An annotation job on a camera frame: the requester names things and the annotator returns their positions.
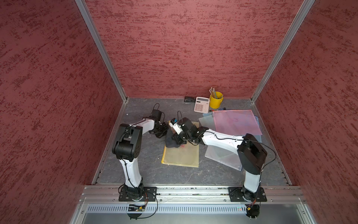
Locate green mesh document bag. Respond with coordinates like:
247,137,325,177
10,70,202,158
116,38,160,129
199,113,216,131

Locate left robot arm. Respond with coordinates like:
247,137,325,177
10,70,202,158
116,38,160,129
112,118,168,201

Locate yellow mug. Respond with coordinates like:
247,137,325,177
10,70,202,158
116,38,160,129
209,91,223,109

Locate perforated metal strip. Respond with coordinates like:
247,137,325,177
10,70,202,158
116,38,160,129
86,204,247,215

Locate right black connector box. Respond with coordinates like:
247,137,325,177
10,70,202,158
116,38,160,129
246,200,261,219

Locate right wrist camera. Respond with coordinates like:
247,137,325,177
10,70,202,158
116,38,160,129
169,118,182,135

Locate pink calculator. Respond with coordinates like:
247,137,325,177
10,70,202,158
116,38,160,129
194,97,210,113

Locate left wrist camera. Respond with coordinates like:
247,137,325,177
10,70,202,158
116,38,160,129
149,109,162,122

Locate black stapler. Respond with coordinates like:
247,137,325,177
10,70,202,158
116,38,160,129
184,96,195,104

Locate blue mesh document bag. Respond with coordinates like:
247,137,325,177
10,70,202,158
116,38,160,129
254,116,263,142

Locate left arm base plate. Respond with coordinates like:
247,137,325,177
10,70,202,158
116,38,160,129
118,186,157,202

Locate pencils in mug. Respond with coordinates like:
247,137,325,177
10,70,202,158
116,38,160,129
209,87,218,99

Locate pink mesh document bag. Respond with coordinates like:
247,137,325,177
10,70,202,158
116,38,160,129
213,110,257,136

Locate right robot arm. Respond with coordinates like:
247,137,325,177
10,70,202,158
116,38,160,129
169,118,268,202

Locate clear white mesh document bag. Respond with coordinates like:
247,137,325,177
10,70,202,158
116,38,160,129
205,146,242,171

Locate aluminium front rail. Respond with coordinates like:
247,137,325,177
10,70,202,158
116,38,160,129
79,184,307,204

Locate left circuit board with cables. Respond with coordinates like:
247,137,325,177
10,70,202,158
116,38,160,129
127,192,158,220

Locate yellow mesh document bag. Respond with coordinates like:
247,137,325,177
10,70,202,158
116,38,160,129
161,128,199,168

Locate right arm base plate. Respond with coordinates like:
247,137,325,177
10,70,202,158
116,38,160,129
228,187,267,203

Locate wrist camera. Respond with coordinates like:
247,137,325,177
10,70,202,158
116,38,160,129
149,109,162,122
169,118,182,135

